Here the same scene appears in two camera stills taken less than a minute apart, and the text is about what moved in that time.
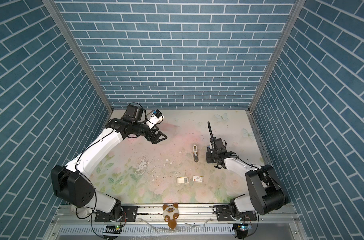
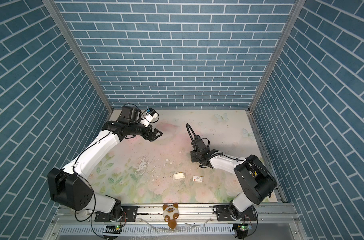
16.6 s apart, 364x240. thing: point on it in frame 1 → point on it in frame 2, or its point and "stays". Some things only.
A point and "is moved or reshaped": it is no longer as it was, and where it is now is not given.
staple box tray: [182, 180] is moved or reshaped
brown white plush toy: [171, 214] stays
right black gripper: [208, 158] → [192, 153]
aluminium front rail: [279, 214] stays
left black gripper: [154, 139] stays
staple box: [197, 179] stays
